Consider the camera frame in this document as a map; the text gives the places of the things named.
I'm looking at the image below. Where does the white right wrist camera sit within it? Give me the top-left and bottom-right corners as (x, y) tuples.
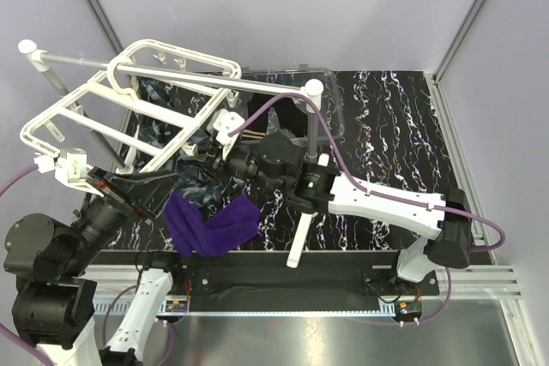
(207, 109), (244, 160)

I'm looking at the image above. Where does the dark patterned sock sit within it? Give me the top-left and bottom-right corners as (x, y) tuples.
(129, 77), (245, 213)

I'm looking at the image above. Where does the purple fleece sock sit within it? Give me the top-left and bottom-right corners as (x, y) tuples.
(164, 193), (260, 258)

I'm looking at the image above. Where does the metal hanging rack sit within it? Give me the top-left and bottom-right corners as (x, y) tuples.
(18, 39), (329, 267)

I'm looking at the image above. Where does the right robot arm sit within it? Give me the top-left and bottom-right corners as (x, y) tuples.
(204, 132), (473, 295)

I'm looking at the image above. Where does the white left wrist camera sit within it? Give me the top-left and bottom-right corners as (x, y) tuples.
(33, 148), (95, 193)

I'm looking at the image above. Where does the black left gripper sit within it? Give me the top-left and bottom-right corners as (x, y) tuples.
(62, 162), (182, 273)

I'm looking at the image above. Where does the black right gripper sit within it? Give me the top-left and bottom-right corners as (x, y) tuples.
(186, 136), (287, 194)

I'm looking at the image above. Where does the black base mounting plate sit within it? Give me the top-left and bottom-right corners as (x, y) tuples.
(136, 249), (441, 314)

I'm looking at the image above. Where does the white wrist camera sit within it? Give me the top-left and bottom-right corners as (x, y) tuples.
(207, 109), (244, 160)
(33, 148), (95, 193)

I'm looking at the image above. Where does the clear plastic bin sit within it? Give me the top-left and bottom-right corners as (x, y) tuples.
(232, 66), (345, 147)

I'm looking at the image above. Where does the black striped sock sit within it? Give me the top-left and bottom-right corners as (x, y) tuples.
(241, 99), (308, 141)

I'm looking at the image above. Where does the white clip drying hanger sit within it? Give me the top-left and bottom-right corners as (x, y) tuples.
(20, 39), (242, 171)

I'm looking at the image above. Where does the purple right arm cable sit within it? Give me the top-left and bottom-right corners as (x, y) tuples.
(229, 93), (506, 328)

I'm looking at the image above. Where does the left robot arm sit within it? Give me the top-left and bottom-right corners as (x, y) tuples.
(1, 167), (185, 365)

